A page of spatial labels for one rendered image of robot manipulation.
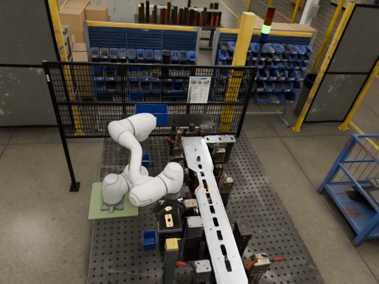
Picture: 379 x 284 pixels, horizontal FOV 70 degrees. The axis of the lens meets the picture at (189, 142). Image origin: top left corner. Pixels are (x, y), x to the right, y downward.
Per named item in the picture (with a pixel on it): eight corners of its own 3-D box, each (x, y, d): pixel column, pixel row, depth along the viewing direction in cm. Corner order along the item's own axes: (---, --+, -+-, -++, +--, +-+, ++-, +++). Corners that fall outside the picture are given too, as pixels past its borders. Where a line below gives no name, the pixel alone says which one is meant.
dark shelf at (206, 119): (214, 128, 270) (214, 125, 268) (120, 129, 252) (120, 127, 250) (208, 115, 286) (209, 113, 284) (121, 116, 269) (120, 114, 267)
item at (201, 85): (207, 103, 276) (212, 75, 257) (185, 103, 272) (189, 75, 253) (207, 102, 278) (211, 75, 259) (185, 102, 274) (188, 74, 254)
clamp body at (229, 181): (228, 211, 229) (237, 183, 208) (214, 212, 227) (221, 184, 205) (225, 202, 236) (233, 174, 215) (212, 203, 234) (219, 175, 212)
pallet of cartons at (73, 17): (108, 69, 571) (102, 16, 505) (67, 67, 558) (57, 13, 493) (113, 48, 663) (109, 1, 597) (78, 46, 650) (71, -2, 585)
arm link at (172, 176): (173, 176, 150) (154, 187, 142) (175, 155, 140) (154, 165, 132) (186, 189, 144) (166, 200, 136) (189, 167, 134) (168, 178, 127)
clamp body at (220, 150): (221, 180, 257) (228, 153, 235) (209, 181, 254) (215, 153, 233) (219, 173, 263) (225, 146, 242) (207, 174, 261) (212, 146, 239)
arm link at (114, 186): (98, 195, 221) (95, 176, 207) (118, 185, 231) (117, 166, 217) (108, 208, 212) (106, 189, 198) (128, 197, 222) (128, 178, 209)
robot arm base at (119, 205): (98, 214, 213) (98, 209, 209) (103, 192, 230) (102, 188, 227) (123, 214, 215) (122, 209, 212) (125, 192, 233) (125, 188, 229)
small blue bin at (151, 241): (156, 249, 196) (157, 243, 191) (142, 251, 194) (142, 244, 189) (155, 236, 204) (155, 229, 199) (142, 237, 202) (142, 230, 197)
